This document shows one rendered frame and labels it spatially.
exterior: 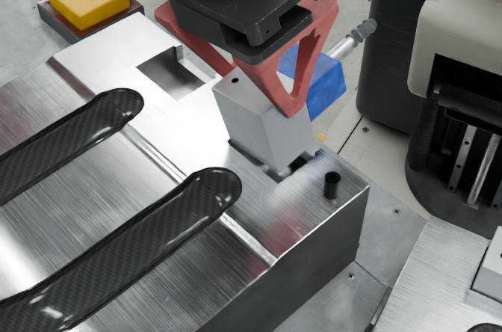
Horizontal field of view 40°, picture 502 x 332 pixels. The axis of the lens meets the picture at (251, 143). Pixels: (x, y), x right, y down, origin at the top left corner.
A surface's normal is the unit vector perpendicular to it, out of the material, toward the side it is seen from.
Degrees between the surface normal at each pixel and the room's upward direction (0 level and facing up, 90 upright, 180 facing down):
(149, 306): 3
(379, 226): 0
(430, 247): 0
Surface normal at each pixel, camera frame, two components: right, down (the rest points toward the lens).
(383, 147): 0.00, -0.68
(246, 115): -0.71, 0.61
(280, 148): 0.66, 0.41
